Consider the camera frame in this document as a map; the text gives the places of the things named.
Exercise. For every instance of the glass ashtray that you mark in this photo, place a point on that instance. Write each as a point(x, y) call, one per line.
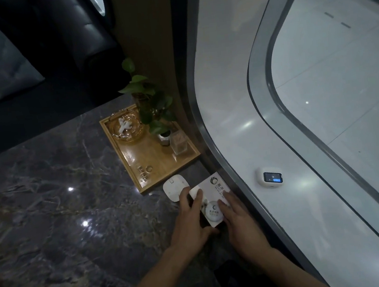
point(133, 132)

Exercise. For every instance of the person's left forearm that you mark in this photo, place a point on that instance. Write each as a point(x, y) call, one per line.
point(154, 285)

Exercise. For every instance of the grey curved window frame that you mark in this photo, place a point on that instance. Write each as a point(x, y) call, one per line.
point(267, 105)

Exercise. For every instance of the black leather sofa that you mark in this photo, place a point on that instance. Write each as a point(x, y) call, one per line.
point(59, 51)

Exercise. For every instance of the small white plant pot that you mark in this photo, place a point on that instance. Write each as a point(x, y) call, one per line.
point(165, 139)

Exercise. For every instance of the person's right fingers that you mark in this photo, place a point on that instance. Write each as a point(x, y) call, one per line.
point(230, 206)

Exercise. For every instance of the crumpled white tissue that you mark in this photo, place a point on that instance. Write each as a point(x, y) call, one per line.
point(124, 126)

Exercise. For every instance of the green potted plant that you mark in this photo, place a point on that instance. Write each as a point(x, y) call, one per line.
point(152, 101)

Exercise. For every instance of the clear glass toothpick holder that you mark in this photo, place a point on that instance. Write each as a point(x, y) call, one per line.
point(179, 144)

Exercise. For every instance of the person's right hand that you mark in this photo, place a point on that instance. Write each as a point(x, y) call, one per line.
point(245, 232)

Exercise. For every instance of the person's right forearm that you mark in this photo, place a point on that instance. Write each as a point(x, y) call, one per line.
point(293, 276)

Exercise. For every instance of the white square device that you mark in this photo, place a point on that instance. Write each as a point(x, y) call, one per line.
point(174, 187)

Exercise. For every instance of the white tissue box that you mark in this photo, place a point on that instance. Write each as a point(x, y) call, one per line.
point(211, 188)

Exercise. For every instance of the white device with screen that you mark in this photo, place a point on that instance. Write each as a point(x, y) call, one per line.
point(270, 176)

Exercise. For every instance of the person's left hand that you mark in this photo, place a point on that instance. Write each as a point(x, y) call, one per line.
point(188, 227)

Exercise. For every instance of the person's dark trousers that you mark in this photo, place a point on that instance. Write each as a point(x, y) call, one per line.
point(237, 282)

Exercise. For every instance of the wooden tray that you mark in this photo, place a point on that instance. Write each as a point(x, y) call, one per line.
point(154, 162)

